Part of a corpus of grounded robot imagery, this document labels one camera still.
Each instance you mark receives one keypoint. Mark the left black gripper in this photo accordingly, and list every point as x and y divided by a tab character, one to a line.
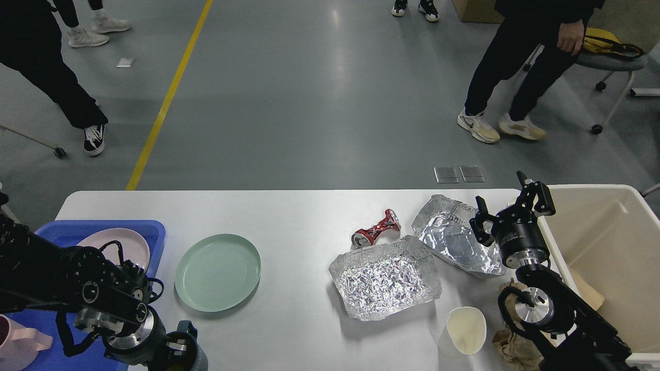
151	346

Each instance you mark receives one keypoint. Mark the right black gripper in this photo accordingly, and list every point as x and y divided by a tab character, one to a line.
515	228

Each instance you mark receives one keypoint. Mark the dark teal mug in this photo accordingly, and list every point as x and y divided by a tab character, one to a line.
201	357

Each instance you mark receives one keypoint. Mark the green plate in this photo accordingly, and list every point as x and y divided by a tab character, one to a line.
218	273

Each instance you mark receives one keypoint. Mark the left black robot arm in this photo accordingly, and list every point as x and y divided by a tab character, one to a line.
97	294

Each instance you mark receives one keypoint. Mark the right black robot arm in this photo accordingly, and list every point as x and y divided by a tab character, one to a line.
568	333

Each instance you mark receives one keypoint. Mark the right floor plate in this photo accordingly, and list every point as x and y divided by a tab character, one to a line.
472	174

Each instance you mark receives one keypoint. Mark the floor plate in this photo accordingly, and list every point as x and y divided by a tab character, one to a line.
472	174
445	174

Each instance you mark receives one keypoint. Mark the rear foil tray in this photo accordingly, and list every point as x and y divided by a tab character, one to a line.
443	225

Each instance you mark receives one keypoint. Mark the foil tray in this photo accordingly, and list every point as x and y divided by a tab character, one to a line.
378	281
443	225

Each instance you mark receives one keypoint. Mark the left floor plate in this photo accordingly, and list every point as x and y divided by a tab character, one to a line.
445	174

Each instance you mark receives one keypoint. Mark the blue plastic tray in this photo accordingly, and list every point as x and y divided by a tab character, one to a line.
65	233

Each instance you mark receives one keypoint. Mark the beige plastic bin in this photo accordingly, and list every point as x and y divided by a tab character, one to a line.
608	235

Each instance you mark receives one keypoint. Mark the pink plate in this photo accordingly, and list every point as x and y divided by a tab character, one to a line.
135	247

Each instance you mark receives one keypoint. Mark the white paper cup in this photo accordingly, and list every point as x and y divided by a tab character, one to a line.
464	332

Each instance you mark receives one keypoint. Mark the crumpled brown paper bag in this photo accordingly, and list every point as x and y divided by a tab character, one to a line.
517	352

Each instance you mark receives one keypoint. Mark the crushed red can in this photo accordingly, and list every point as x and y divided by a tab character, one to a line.
367	237

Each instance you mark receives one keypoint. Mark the front foil tray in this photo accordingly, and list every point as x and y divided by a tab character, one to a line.
378	281

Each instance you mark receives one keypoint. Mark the pink mug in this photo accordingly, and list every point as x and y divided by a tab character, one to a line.
20	345

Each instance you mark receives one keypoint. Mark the grey chair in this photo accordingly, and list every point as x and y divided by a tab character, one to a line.
611	64

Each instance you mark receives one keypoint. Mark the person with beige sneakers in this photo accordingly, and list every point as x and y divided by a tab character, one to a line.
559	26

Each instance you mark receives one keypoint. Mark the yellow bag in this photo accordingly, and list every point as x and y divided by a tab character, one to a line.
603	42

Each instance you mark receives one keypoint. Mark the cardboard box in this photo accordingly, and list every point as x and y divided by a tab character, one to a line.
477	11

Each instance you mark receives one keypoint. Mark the lower left caster leg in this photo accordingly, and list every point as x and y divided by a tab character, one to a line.
6	211

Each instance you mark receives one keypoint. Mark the chair leg with caster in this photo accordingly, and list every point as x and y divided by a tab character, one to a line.
58	150

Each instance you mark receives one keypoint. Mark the person with white shoes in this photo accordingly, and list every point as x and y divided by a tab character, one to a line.
103	24

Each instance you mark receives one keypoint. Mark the person with black sneakers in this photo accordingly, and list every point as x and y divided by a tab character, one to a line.
31	43

